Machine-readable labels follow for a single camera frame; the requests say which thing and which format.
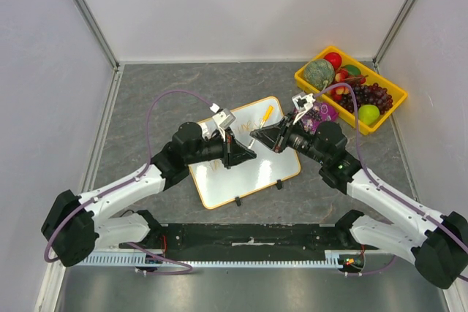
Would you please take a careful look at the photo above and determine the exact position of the red apple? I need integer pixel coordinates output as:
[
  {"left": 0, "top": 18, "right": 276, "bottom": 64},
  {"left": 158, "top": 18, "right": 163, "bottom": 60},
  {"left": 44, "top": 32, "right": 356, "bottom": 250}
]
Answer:
[{"left": 324, "top": 52, "right": 342, "bottom": 70}]

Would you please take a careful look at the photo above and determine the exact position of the light blue cable duct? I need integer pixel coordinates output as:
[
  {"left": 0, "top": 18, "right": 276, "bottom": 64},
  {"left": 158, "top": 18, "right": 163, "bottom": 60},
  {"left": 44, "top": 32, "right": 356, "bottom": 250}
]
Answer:
[{"left": 78, "top": 250, "right": 345, "bottom": 268}]

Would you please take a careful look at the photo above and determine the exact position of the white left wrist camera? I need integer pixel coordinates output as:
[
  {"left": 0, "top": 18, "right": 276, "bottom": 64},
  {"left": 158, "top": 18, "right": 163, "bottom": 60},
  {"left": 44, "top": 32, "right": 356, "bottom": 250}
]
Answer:
[{"left": 210, "top": 103, "right": 235, "bottom": 140}]

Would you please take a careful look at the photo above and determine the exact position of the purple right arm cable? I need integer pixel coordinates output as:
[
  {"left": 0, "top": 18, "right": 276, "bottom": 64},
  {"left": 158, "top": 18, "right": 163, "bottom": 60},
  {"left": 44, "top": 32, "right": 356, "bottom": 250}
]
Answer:
[{"left": 312, "top": 83, "right": 468, "bottom": 282}]

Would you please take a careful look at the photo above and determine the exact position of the green orange mango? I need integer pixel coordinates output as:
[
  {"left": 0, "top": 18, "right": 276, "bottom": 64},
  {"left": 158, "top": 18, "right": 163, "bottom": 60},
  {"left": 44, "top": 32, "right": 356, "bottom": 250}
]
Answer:
[{"left": 343, "top": 64, "right": 361, "bottom": 76}]

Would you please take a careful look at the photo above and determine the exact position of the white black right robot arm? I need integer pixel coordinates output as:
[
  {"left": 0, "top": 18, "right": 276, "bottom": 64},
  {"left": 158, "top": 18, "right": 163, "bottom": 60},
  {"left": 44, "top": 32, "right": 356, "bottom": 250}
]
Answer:
[{"left": 250, "top": 115, "right": 467, "bottom": 289}]

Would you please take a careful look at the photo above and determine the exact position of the aluminium frame rail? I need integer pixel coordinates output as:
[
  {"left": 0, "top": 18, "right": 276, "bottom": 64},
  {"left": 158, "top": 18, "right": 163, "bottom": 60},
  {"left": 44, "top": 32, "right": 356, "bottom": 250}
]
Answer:
[{"left": 73, "top": 0, "right": 120, "bottom": 71}]

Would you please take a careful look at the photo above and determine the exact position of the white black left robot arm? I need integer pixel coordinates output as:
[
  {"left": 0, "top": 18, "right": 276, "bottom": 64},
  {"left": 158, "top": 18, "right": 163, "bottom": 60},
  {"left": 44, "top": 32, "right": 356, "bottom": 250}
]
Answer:
[{"left": 41, "top": 122, "right": 257, "bottom": 267}]

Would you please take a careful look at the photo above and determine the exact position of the yellow framed whiteboard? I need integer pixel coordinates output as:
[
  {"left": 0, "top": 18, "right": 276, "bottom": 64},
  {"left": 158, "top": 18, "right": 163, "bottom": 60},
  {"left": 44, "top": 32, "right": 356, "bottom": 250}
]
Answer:
[{"left": 189, "top": 96, "right": 301, "bottom": 210}]

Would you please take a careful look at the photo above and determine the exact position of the green netted melon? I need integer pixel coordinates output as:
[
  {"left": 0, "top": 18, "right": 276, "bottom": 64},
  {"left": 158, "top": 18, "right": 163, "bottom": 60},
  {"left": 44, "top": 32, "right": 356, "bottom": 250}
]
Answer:
[{"left": 303, "top": 59, "right": 335, "bottom": 91}]

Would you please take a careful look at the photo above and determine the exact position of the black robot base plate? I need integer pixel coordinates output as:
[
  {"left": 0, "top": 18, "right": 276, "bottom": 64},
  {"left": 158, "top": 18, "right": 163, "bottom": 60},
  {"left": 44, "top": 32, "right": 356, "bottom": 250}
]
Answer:
[{"left": 138, "top": 224, "right": 361, "bottom": 262}]

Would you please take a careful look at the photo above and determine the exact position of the purple grape snack bag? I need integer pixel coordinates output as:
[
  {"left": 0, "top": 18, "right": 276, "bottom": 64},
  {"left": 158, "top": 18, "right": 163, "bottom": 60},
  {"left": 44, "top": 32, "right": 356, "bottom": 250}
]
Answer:
[{"left": 297, "top": 102, "right": 339, "bottom": 134}]

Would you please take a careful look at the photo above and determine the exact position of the dark purple grape bunch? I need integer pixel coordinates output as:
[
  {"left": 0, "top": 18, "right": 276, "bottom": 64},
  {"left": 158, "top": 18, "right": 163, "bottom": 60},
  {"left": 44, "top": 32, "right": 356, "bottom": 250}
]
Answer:
[{"left": 333, "top": 83, "right": 393, "bottom": 115}]

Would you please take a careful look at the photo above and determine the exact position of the yellow plastic fruit tray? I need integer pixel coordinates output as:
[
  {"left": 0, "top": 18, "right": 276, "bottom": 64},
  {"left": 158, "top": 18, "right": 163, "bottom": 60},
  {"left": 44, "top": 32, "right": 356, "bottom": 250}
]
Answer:
[{"left": 295, "top": 46, "right": 407, "bottom": 135}]

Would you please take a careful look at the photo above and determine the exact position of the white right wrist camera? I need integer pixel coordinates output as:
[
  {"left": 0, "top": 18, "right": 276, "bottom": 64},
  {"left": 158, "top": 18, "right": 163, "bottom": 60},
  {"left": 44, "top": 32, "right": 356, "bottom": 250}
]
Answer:
[{"left": 292, "top": 93, "right": 316, "bottom": 124}]

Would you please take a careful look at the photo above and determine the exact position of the red yellow peach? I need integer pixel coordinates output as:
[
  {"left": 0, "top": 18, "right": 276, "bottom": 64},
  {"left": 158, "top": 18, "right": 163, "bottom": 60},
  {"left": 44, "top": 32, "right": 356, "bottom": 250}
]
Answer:
[{"left": 334, "top": 69, "right": 355, "bottom": 83}]

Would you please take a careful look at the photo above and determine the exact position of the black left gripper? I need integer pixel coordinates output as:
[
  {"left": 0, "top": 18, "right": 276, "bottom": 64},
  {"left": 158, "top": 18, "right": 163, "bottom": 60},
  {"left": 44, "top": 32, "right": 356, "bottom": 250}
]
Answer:
[{"left": 186, "top": 126, "right": 255, "bottom": 169}]

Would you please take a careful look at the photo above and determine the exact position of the white marker pen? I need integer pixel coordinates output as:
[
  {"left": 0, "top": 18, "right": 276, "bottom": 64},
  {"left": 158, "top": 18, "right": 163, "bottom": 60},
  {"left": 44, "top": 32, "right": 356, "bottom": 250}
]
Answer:
[{"left": 248, "top": 105, "right": 274, "bottom": 149}]

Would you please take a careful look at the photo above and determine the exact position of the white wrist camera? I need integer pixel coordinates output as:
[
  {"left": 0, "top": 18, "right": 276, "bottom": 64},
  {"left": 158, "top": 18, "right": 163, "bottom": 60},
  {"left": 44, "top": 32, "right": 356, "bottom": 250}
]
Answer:
[
  {"left": 292, "top": 93, "right": 316, "bottom": 124},
  {"left": 210, "top": 103, "right": 235, "bottom": 140}
]

